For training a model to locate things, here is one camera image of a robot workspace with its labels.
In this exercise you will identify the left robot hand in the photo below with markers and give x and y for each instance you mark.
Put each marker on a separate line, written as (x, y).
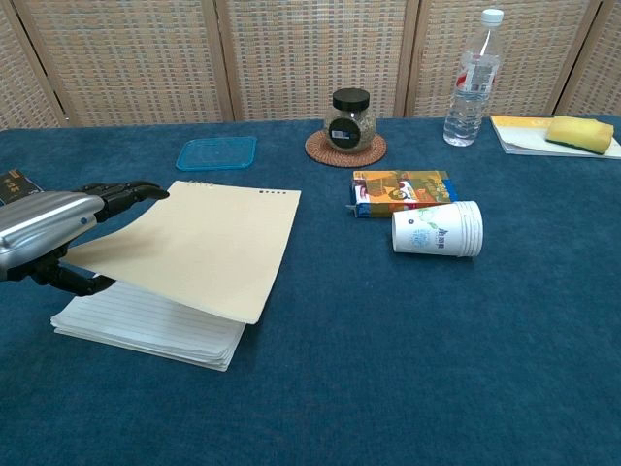
(48, 221)

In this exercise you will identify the beige notepad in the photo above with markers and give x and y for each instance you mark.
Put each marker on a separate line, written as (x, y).
(194, 262)

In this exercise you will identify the black and gold small box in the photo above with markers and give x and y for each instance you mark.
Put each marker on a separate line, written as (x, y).
(14, 187)

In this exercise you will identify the blue plastic container lid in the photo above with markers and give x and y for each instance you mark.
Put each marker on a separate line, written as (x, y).
(216, 153)

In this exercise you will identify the woven folding screen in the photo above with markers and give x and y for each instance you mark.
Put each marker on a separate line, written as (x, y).
(271, 58)

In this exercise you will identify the round woven coaster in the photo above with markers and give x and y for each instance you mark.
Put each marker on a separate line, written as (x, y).
(317, 148)

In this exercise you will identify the glass jar with black lid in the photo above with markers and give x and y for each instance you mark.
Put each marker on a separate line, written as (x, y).
(350, 121)

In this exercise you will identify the colourful carton box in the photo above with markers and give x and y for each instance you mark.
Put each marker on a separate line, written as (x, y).
(402, 191)

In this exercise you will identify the blue table cloth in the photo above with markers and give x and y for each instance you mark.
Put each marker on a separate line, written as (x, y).
(388, 340)

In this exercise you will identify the white paper cup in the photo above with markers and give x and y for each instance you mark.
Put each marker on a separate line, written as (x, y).
(436, 230)

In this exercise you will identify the clear plastic water bottle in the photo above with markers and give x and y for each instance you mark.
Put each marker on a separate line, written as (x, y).
(473, 92)

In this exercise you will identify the white and orange book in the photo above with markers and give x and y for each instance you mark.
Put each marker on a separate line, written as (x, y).
(524, 138)

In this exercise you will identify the yellow sponge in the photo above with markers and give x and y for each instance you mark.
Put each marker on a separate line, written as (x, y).
(579, 133)

